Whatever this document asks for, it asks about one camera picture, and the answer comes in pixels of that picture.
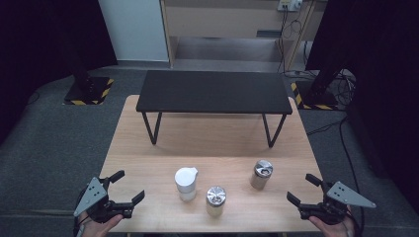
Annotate person's left hand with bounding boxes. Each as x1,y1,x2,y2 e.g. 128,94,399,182
78,211,125,237

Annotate silver-lidded jar with brown powder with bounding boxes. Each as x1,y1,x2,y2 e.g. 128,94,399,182
250,159,275,191

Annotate tangled floor cables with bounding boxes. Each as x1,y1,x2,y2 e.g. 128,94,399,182
331,68,358,107

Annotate silver-lidded jar with pale granules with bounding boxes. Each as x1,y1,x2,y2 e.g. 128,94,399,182
206,186,227,218

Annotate long black floor cable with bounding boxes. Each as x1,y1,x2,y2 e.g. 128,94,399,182
338,117,367,237

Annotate grey cable tray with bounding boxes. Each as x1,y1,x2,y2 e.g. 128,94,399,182
256,29,283,39

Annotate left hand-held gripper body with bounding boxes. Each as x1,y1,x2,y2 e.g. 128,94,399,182
72,177,134,225

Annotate short black floor cable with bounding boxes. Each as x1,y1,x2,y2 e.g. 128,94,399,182
305,117,349,136

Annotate hanging black cables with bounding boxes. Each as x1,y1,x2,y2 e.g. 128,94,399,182
277,9,303,74

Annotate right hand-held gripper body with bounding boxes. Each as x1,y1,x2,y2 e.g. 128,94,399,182
297,181,377,226

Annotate white panel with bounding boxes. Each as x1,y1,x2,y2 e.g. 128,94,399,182
98,0,170,63

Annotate white-lidded glass jar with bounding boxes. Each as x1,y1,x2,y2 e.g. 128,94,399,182
174,166,200,202

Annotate black shelf riser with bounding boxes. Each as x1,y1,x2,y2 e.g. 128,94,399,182
135,69,293,149

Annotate person's right hand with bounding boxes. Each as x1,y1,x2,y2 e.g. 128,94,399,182
308,205,357,237

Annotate black stand with striped base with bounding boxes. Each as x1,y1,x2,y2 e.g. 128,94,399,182
62,33,116,107
290,58,340,112

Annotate white power strip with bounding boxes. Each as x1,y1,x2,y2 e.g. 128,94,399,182
277,0,303,13

